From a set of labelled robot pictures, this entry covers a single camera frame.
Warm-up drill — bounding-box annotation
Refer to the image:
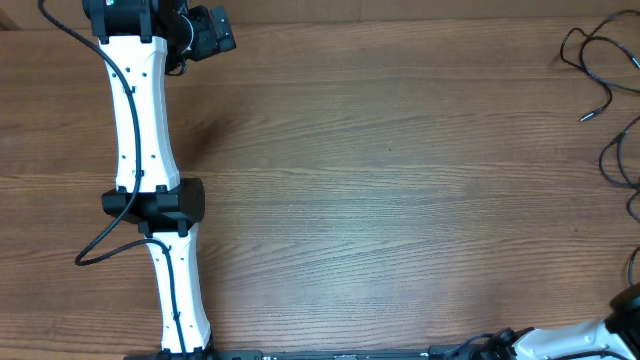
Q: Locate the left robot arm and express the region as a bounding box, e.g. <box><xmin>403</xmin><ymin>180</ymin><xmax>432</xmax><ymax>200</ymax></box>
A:
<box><xmin>83</xmin><ymin>0</ymin><xmax>236</xmax><ymax>359</ymax></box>

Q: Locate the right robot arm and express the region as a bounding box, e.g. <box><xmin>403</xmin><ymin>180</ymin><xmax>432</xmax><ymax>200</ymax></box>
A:
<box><xmin>471</xmin><ymin>284</ymin><xmax>639</xmax><ymax>360</ymax></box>

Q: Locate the black USB cable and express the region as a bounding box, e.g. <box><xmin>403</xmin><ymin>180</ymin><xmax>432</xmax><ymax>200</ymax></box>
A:
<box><xmin>598</xmin><ymin>115</ymin><xmax>640</xmax><ymax>191</ymax></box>

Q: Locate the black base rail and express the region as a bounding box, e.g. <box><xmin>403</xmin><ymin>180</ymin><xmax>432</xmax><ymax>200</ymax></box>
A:
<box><xmin>124</xmin><ymin>345</ymin><xmax>481</xmax><ymax>360</ymax></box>

